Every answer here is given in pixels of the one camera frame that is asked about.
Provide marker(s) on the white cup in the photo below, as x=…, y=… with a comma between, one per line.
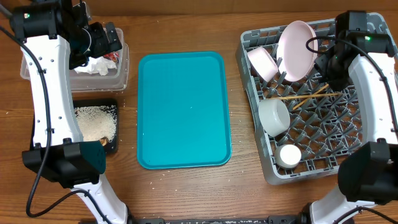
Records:
x=287, y=156

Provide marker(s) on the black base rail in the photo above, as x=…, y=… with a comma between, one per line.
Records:
x=275, y=219

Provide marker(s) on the white round plate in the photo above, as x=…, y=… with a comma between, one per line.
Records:
x=297, y=60

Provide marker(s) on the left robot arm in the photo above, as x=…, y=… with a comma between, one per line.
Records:
x=55, y=37

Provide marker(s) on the pile of rice grains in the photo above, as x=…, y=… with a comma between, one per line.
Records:
x=96, y=122

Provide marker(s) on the grey bowl with brown scraps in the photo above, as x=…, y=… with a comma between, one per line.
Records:
x=274, y=116

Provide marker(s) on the black rectangular tray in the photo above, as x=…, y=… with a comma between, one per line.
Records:
x=109, y=147

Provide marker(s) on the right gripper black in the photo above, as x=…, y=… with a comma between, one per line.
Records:
x=324, y=68

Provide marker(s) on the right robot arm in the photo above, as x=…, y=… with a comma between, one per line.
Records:
x=368, y=177

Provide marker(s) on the teal serving tray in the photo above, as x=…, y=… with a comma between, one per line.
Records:
x=182, y=111

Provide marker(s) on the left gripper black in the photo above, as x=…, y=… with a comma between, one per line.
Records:
x=103, y=46

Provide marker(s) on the clear plastic waste bin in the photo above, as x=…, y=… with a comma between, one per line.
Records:
x=99, y=82

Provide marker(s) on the grey dishwasher rack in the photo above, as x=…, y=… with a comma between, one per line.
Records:
x=326, y=129

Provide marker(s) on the white bowl with rice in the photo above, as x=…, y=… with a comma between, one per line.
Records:
x=263, y=63

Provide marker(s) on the red snack wrapper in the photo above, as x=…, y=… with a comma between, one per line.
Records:
x=114, y=56

